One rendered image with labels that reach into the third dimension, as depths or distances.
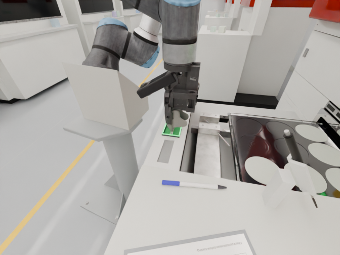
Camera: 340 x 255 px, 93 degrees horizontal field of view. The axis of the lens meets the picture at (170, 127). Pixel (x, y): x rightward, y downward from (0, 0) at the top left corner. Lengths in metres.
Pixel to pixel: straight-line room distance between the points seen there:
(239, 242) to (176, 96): 0.31
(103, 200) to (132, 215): 1.18
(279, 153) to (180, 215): 0.41
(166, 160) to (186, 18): 0.32
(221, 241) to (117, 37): 0.74
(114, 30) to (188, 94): 0.48
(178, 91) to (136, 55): 0.41
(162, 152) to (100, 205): 1.12
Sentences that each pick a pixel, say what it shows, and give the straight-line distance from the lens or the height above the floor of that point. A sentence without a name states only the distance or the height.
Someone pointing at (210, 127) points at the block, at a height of 0.91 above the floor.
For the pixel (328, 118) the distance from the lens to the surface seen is 0.87.
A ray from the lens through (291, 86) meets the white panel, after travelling 1.18.
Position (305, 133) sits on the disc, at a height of 0.90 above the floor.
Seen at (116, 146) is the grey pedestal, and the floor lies 0.68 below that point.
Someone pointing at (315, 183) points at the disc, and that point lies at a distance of 0.60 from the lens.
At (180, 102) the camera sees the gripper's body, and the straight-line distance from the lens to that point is 0.42.
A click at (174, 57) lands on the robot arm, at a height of 1.19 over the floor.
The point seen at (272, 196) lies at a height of 1.00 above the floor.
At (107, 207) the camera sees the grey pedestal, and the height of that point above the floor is 0.02.
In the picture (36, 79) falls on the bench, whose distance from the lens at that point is 3.49.
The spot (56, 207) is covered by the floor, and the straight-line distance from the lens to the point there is 1.68.
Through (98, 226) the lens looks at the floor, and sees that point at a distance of 1.47.
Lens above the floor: 1.29
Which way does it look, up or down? 38 degrees down
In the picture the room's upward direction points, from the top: straight up
